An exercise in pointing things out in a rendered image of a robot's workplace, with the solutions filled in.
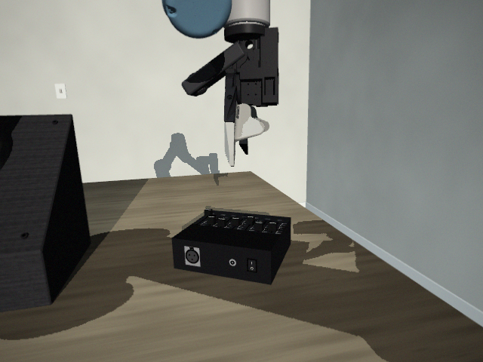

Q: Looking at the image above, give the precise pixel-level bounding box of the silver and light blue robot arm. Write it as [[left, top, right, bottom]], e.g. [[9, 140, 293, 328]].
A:
[[0, 0, 270, 170]]

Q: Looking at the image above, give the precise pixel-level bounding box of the black lighting desk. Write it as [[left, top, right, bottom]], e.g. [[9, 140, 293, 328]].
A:
[[172, 209, 291, 285]]

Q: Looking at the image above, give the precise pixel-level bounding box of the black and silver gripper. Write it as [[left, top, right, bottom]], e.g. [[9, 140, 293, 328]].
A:
[[224, 23, 279, 167]]

